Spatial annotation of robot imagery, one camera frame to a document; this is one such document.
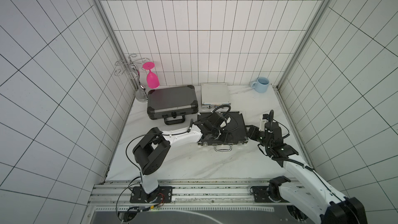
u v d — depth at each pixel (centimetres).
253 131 73
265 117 73
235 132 77
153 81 101
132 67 93
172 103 98
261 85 114
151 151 47
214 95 107
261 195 72
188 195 74
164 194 72
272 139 61
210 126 67
